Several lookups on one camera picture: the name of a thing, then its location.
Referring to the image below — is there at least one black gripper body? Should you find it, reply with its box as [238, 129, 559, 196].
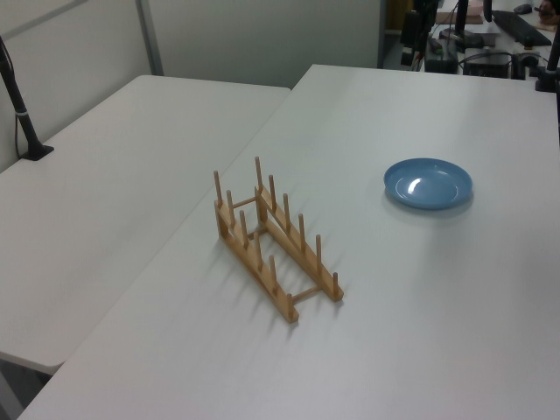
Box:
[400, 0, 438, 50]

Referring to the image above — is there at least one blue round plate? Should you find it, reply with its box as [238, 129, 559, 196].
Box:
[382, 157, 475, 212]

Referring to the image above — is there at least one wooden plate rack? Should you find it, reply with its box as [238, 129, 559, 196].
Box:
[213, 156, 346, 326]

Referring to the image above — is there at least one black monitor stand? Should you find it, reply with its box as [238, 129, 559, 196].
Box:
[438, 0, 486, 50]

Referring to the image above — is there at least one black electronics box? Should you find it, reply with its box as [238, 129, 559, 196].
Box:
[462, 52, 514, 79]

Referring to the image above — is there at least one black keyboard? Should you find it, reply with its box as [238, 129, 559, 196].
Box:
[492, 9, 553, 46]

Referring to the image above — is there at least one black pole with table clamp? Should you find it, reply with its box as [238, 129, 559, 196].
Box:
[534, 32, 560, 93]

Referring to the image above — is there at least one white side table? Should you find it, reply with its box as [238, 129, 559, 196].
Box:
[0, 73, 293, 378]

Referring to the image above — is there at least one black pole with white band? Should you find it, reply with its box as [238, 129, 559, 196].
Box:
[0, 34, 56, 163]

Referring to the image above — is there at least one grey metal partition post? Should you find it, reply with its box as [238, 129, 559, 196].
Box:
[134, 0, 165, 78]

